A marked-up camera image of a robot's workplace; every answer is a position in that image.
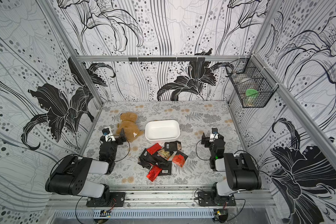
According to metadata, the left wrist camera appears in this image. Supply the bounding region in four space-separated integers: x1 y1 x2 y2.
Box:
102 127 115 142

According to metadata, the black barcode tea bag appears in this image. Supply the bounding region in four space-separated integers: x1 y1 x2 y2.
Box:
157 161 172 176

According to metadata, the brown teddy bear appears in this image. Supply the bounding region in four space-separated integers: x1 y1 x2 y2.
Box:
116 112 144 142

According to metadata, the white plastic storage box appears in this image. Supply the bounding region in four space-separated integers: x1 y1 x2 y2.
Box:
145 119 181 143

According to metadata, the yellow label tea bag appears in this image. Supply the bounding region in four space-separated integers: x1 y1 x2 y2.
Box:
157 148 174 161

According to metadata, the black tea bag pile left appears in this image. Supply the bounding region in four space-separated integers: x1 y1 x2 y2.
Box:
138 148 158 170

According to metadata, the red foil tea bag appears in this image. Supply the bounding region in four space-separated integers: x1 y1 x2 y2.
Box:
147 143 162 155
147 165 162 182

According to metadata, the green lid cup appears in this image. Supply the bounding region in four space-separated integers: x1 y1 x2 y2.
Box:
245 89 259 105

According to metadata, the black wire basket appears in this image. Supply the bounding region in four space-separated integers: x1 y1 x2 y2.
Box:
225 56 276 108

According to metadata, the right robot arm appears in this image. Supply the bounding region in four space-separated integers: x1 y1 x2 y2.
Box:
200 132 262 198

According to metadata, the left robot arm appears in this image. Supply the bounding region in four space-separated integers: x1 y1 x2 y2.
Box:
45 134 127 200

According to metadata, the floral label black tea bag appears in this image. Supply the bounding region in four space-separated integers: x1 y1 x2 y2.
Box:
164 141 182 152

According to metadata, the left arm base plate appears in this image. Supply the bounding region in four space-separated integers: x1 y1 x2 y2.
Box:
86 192 126 208

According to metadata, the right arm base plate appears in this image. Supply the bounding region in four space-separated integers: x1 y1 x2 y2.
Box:
195 190 236 207

